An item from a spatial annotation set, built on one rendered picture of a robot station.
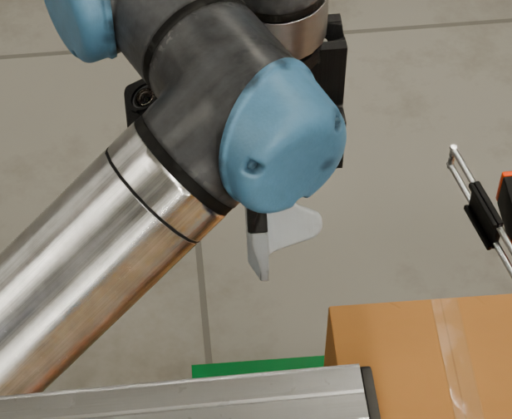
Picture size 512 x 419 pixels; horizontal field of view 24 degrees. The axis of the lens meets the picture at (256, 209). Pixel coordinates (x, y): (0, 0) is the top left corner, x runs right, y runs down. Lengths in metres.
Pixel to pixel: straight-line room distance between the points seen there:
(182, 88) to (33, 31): 2.77
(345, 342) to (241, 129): 1.48
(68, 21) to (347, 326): 1.44
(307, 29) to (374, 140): 2.29
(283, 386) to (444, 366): 1.76
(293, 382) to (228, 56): 0.35
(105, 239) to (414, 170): 2.41
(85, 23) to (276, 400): 0.42
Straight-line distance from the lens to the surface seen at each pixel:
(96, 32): 0.72
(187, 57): 0.67
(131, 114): 0.91
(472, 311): 2.16
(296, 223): 0.94
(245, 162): 0.63
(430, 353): 2.10
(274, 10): 0.80
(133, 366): 2.71
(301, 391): 0.33
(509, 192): 1.46
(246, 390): 0.33
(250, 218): 0.91
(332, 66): 0.87
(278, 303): 2.79
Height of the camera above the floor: 2.32
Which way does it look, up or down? 52 degrees down
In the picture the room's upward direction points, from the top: straight up
